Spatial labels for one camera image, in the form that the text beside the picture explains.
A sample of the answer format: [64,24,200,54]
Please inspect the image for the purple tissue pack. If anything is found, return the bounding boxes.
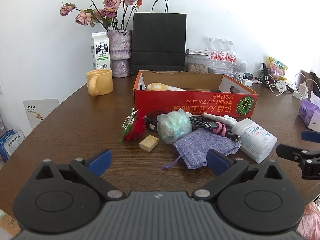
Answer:
[298,99,320,132]

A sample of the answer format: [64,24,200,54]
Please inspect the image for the red pumpkin cardboard box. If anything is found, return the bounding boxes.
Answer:
[133,70,258,118]

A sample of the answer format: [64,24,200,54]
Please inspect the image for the white sign board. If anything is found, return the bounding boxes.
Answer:
[23,99,59,129]

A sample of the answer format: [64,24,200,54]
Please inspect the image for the flat white box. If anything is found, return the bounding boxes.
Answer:
[186,49,210,56]

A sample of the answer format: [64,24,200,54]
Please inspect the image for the cotton swab plastic box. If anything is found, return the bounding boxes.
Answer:
[232,118,277,164]

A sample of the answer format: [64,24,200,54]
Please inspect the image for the braided cable pink tie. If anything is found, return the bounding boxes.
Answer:
[188,115,242,140]

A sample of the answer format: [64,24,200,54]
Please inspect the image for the yellow white plush toy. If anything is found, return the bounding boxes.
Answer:
[146,82,184,91]

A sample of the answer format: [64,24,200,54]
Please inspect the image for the water bottle red label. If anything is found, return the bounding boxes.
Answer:
[216,39,227,69]
[226,41,236,76]
[207,37,217,68]

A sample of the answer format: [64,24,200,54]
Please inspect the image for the yellow ceramic mug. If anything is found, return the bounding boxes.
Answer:
[86,69,113,97]

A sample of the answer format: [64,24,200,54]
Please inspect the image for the black power adapter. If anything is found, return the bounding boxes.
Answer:
[244,73,253,80]

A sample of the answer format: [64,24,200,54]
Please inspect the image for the yellow snack packet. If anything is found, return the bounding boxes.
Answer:
[268,57,287,81]

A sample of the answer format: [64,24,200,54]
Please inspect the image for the white green milk carton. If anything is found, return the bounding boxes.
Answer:
[91,32,111,70]

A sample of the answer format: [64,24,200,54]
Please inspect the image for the purple knit drawstring pouch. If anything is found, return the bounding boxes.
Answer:
[162,128,241,170]

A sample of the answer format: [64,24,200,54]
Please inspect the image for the red fabric rose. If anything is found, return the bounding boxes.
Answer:
[118,108,146,142]

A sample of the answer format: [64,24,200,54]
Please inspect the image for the black paper bag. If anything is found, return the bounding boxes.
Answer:
[131,0,187,77]

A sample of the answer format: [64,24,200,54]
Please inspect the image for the white round robot toy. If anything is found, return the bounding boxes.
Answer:
[234,59,247,79]

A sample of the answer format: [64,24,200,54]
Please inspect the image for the green puff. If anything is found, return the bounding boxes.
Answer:
[157,108,193,145]

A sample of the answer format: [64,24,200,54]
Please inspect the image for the blue white booklets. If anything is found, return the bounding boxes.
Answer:
[0,129,25,163]

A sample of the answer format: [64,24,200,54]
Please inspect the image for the small wooden block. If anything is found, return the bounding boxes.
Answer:
[139,135,159,152]

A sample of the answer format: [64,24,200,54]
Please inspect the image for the dried pink rose bouquet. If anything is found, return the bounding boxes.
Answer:
[60,0,143,31]

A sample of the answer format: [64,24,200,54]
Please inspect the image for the purple textured vase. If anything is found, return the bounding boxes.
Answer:
[107,30,132,78]

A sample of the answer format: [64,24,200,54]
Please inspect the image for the white charger block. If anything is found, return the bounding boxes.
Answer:
[241,79,253,87]

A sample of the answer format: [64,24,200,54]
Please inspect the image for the clear jar of nuts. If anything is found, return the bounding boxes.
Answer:
[186,54,209,73]

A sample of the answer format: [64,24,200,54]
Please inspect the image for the black phone stand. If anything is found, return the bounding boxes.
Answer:
[259,63,269,83]

